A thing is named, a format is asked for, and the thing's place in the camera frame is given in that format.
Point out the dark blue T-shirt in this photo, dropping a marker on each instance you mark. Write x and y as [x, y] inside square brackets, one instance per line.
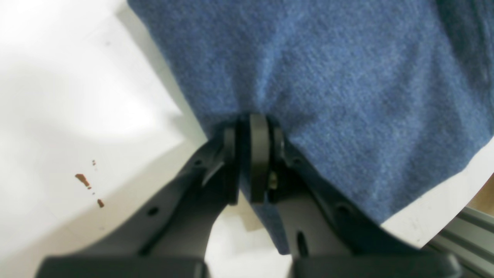
[386, 98]

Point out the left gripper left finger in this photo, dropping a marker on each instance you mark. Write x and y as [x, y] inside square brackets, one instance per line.
[166, 237]

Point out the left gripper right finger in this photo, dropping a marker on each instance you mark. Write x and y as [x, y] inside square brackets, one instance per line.
[328, 236]

